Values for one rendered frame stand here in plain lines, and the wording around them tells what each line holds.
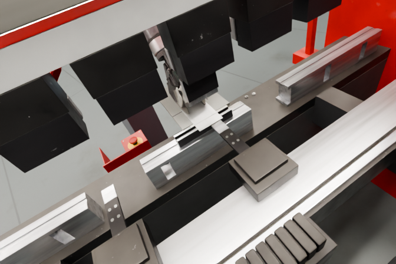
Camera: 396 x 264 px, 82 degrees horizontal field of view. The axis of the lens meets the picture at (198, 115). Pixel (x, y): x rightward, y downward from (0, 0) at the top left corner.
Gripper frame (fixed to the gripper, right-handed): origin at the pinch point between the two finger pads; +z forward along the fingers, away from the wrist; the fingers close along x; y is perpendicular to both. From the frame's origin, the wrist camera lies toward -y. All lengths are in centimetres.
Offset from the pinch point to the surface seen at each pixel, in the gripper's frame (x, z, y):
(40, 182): -122, -10, -166
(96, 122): -59, -40, -201
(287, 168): 4.6, 22.5, 28.5
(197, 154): -7.7, 13.8, 2.3
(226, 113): 6.5, 6.9, 6.3
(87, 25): -17.7, -21.0, 33.6
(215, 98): 7.9, 1.2, 0.3
